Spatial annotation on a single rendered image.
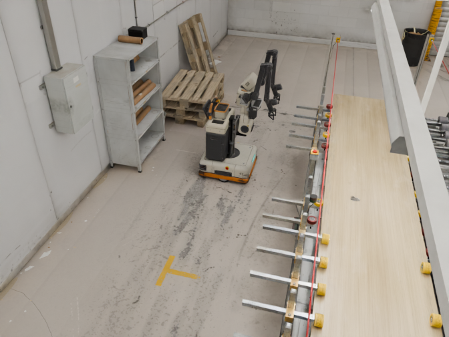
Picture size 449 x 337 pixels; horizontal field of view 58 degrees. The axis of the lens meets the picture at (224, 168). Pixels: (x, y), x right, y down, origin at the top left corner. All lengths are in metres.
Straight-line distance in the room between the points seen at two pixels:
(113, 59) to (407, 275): 3.67
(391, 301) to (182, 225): 2.49
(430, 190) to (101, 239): 3.83
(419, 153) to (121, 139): 4.35
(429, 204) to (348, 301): 1.81
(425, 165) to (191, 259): 3.21
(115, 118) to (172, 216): 1.43
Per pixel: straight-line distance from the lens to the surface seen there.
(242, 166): 5.14
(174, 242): 4.51
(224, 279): 4.15
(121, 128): 5.31
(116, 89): 5.07
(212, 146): 5.09
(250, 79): 4.77
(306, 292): 3.34
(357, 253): 3.33
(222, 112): 5.01
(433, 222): 1.22
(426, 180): 1.38
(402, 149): 1.79
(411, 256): 3.47
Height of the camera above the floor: 3.18
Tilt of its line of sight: 35 degrees down
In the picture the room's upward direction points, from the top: 2 degrees clockwise
